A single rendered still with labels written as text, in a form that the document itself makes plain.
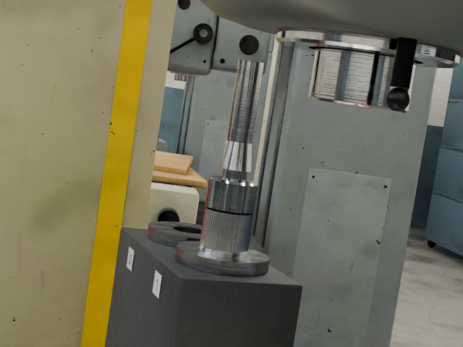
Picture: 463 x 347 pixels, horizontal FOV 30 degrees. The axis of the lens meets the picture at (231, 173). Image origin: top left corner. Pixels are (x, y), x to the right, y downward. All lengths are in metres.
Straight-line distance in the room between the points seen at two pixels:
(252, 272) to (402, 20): 0.47
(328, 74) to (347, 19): 0.05
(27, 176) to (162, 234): 1.27
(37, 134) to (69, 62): 0.19
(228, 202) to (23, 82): 1.37
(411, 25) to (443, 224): 8.23
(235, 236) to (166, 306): 0.09
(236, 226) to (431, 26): 0.47
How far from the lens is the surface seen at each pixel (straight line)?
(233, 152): 0.80
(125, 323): 0.91
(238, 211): 0.80
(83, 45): 2.11
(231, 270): 0.78
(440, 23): 0.36
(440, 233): 8.61
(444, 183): 8.65
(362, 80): 0.39
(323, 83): 0.40
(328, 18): 0.35
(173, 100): 9.45
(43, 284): 2.18
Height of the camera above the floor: 1.28
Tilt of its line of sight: 6 degrees down
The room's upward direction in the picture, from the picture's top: 8 degrees clockwise
